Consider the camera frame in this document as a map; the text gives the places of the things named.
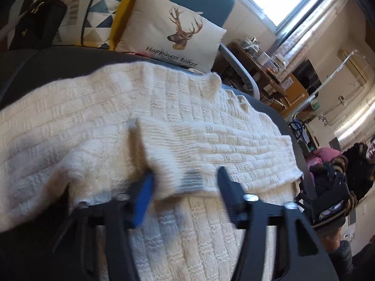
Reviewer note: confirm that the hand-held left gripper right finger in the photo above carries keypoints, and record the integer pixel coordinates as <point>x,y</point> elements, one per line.
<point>227,193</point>

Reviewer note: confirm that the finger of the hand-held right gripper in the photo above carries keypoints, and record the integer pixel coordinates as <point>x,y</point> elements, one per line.
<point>303,201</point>

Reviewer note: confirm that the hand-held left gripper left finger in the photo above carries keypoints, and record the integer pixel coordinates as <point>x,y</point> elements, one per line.
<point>143,199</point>

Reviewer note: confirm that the white knit sweater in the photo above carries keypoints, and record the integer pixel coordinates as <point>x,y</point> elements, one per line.
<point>88,99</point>

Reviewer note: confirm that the person's right forearm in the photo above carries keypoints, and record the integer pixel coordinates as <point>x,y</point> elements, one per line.
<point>344,260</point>

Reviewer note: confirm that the person's right hand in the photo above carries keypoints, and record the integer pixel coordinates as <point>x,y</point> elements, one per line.
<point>331,238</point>

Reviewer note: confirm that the person's dark fur-trimmed jacket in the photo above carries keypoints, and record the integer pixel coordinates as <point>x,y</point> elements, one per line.
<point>356,169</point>

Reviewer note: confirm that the pink padded jacket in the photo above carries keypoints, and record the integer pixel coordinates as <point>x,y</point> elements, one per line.
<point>325,155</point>

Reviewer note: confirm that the person's head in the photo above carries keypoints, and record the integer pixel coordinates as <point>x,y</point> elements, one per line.
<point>370,150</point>

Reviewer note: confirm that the dark blue wheel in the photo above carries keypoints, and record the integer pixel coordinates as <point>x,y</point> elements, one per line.
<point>293,124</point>

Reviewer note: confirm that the wooden chair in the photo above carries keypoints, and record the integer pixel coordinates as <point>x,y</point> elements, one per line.
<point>296,92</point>

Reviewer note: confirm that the black television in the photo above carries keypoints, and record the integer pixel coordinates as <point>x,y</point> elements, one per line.
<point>306,76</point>

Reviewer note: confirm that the wooden side desk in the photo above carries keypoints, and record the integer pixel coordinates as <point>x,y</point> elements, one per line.
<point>255,70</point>

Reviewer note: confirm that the stack of books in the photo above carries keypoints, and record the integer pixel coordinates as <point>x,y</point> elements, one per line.
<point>278,64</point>

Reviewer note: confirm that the white box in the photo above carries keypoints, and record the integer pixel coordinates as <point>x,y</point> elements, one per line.
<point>264,59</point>

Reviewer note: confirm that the pink knit cloth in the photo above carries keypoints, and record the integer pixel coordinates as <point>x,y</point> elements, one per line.
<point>134,53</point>

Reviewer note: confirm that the beige patterned curtain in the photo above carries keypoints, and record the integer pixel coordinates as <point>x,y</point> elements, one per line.
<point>316,26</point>

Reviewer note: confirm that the deer print pillow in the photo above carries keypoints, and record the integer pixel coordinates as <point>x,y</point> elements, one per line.
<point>146,26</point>

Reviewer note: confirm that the triangle pattern pillow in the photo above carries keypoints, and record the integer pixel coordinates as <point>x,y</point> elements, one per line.
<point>96,5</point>

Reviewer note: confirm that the window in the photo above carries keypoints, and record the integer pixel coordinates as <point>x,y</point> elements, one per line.
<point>278,0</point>

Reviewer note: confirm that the black handbag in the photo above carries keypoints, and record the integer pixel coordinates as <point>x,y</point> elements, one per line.
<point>38,20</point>

